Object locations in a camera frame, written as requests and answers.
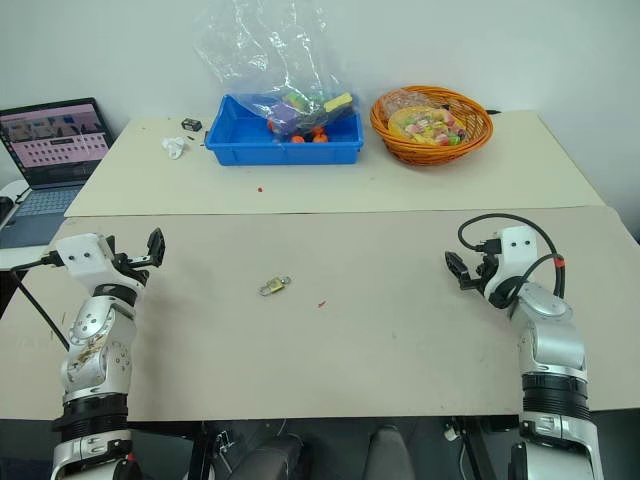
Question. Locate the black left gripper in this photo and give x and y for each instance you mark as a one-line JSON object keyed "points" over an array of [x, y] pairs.
{"points": [[127, 267]]}

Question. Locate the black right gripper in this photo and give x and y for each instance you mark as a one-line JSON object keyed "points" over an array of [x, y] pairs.
{"points": [[477, 282]]}

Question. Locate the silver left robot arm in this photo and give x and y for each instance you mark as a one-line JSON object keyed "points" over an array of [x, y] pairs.
{"points": [[95, 345]]}

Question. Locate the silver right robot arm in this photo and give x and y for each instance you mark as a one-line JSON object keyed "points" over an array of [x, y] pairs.
{"points": [[550, 345]]}

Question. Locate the crumpled white paper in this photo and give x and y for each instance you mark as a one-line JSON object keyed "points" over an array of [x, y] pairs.
{"points": [[173, 147]]}

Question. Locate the open laptop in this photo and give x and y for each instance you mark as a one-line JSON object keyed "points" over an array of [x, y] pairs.
{"points": [[45, 150]]}

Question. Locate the small black box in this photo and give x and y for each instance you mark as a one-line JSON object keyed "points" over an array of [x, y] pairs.
{"points": [[191, 124]]}

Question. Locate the orange wicker basket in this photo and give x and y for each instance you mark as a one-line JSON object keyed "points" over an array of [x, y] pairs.
{"points": [[395, 142]]}

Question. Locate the bag of colourful candy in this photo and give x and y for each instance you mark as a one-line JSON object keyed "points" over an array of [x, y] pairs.
{"points": [[425, 125]]}

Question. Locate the small wrapped candy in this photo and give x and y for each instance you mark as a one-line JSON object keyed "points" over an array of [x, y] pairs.
{"points": [[275, 285]]}

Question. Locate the blue plastic bin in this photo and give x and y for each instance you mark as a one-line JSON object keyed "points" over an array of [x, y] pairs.
{"points": [[250, 140]]}

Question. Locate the small white clip under table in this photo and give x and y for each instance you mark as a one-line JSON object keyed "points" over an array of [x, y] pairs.
{"points": [[451, 432]]}

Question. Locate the orange toy ball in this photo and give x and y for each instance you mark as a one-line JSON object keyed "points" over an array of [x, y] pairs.
{"points": [[320, 137], [299, 139]]}

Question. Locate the purple toy block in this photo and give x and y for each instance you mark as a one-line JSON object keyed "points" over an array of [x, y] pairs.
{"points": [[285, 114]]}

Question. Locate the yellow toy piece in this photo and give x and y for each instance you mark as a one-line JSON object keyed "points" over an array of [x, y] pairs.
{"points": [[337, 102]]}

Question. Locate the dark rounded shape under table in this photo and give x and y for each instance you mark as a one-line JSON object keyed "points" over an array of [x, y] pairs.
{"points": [[272, 457], [387, 452]]}

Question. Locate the clear plastic bag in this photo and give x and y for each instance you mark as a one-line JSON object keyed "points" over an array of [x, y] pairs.
{"points": [[265, 55]]}

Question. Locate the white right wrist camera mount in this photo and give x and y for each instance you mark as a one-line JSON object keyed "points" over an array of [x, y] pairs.
{"points": [[515, 250]]}

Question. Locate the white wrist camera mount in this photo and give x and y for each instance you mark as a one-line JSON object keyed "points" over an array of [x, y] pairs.
{"points": [[515, 250], [80, 260]]}

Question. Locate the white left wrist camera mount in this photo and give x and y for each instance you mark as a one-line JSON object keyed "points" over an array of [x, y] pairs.
{"points": [[80, 260]]}

